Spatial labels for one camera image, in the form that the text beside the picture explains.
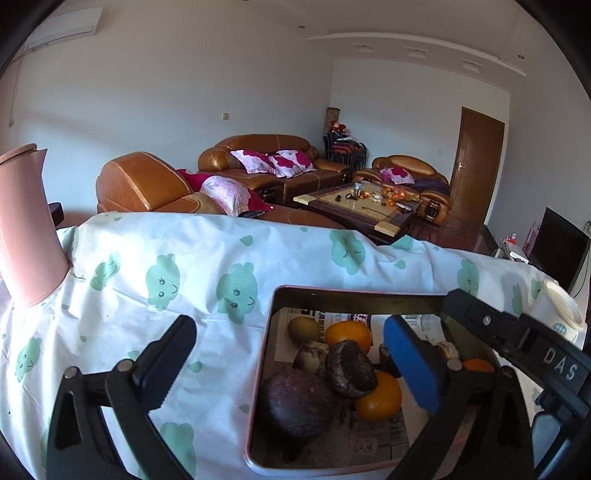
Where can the dark television cabinet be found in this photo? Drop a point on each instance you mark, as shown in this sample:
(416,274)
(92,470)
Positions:
(498,242)

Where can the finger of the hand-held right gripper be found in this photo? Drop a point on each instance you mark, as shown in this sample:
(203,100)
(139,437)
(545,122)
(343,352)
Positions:
(480,323)

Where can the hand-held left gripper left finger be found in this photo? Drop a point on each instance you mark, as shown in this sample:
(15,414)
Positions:
(161,369)

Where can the white green-print tablecloth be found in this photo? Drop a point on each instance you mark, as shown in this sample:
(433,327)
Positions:
(194,258)

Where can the orange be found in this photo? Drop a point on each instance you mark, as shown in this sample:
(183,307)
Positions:
(381,399)
(351,333)
(478,365)

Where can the brown water chestnut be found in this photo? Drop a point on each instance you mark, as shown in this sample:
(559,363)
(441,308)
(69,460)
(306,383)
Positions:
(351,369)
(310,356)

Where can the dark purple passion fruit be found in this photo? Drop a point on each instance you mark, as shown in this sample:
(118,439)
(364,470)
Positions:
(298,404)

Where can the brown leather armchair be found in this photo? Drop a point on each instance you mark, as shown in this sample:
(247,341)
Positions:
(415,164)
(138,182)

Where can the dark wooden coffee table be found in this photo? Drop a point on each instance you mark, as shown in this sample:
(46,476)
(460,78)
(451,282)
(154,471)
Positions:
(355,212)

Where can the purple blanket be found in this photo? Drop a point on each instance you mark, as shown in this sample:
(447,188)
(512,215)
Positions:
(434,184)

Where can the tan round fruit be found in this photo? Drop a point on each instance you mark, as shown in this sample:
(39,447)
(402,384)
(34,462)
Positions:
(303,328)

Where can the pink metal tin box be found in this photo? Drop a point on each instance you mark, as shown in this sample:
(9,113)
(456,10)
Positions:
(351,299)

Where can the black chair back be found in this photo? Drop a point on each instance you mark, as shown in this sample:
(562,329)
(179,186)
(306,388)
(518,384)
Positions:
(56,212)

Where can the white air conditioner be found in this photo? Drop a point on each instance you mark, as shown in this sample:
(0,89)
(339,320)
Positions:
(64,28)

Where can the pink kettle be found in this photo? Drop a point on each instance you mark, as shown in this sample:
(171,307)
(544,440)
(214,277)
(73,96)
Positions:
(25,230)

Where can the brown wooden door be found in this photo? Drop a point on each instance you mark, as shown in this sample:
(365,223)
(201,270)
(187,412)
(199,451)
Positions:
(475,166)

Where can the black television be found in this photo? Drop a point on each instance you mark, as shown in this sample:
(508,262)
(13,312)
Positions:
(556,249)

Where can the pink floral pillow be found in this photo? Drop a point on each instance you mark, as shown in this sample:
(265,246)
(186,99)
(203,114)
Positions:
(396,174)
(304,159)
(282,167)
(251,161)

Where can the brown leather three-seat sofa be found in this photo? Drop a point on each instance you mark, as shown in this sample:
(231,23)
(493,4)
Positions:
(258,145)

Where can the black remote control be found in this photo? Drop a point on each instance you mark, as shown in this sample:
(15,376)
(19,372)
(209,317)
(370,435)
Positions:
(253,213)

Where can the white cartoon mug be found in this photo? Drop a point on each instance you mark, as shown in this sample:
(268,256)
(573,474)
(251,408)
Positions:
(556,311)

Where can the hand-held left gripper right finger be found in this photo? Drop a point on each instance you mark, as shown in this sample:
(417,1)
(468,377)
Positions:
(413,364)

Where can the tall patterned floor vase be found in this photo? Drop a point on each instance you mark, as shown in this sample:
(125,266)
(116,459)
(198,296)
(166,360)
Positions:
(332,119)

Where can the pale pink pillow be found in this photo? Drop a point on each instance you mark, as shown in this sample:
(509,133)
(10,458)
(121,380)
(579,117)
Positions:
(228,191)

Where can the stacked dark chairs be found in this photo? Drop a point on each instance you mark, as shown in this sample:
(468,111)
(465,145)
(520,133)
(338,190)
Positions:
(346,150)

